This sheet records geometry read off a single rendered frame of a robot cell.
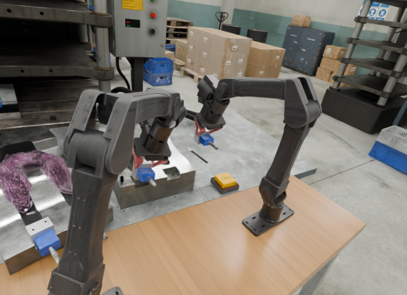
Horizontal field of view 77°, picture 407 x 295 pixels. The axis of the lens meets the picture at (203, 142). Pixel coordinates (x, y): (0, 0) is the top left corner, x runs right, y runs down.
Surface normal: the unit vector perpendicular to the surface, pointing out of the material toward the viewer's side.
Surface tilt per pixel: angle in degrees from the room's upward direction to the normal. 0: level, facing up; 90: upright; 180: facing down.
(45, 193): 28
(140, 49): 90
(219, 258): 0
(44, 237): 0
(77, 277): 70
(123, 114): 52
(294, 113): 90
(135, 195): 90
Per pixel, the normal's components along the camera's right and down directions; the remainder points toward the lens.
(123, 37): 0.49, 0.48
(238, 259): 0.13, -0.87
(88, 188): -0.24, 0.11
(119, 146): 0.94, 0.25
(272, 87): -0.77, 0.20
